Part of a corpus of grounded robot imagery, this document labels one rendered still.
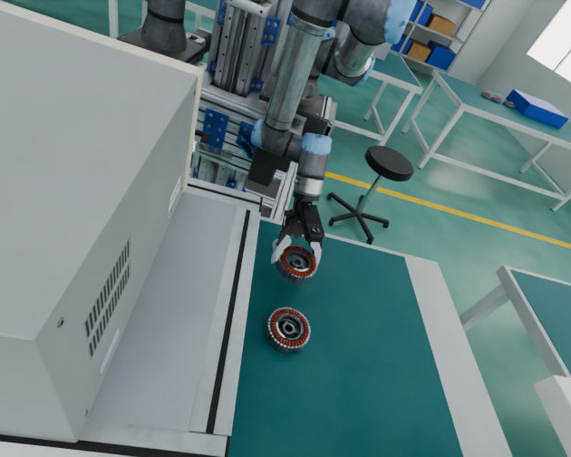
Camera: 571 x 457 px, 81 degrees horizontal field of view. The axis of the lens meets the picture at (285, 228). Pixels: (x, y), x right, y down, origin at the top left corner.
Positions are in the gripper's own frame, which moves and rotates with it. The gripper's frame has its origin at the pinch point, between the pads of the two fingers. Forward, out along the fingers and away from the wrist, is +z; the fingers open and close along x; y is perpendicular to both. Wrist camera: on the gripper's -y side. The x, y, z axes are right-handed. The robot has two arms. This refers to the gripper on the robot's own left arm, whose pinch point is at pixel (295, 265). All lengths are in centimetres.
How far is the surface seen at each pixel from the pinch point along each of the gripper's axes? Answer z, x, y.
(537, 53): -245, -525, 379
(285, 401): 22.7, 6.6, -23.9
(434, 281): 6, -57, 6
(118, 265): -20, 39, -51
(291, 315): 10.1, 2.4, -8.8
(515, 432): 90, -145, 9
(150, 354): -7, 36, -46
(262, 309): 11.3, 8.8, -4.0
